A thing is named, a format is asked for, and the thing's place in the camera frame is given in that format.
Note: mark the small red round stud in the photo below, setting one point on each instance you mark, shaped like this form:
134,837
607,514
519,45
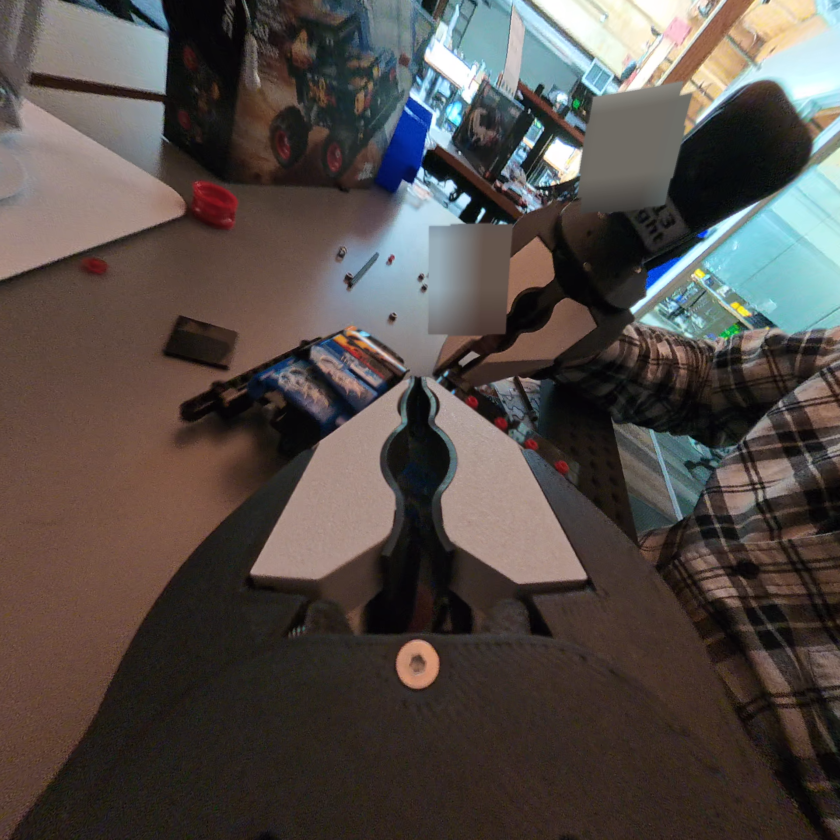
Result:
94,265

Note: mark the black dotted mat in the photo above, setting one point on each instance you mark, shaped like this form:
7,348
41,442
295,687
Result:
590,459

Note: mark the blue storage bin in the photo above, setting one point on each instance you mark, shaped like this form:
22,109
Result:
403,144

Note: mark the monster truck set box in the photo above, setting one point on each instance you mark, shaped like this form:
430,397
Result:
262,131

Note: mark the white book stand base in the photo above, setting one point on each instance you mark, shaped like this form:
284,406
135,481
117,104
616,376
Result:
65,197

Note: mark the long dark axle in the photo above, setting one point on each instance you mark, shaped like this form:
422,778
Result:
363,268

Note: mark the black square plate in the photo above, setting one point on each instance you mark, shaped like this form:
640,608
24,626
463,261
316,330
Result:
200,341

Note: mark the black blue brick truck model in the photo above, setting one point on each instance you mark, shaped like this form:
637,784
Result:
315,387

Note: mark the dark creature set box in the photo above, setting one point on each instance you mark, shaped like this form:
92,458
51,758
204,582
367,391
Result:
492,124

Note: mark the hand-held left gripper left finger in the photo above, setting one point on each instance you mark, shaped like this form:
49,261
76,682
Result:
328,525

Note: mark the person's plaid shirt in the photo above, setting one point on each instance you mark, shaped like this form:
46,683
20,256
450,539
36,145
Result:
754,590

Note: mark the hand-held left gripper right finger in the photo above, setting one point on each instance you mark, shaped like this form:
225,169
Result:
512,525

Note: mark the red wheel hub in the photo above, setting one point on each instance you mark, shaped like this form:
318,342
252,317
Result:
214,203

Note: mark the person's right forearm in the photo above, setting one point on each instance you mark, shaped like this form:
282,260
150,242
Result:
656,374

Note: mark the wooden background table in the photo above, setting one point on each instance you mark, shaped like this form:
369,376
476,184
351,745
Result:
472,177

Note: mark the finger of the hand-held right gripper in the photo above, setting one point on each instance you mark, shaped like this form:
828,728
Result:
531,262
538,341

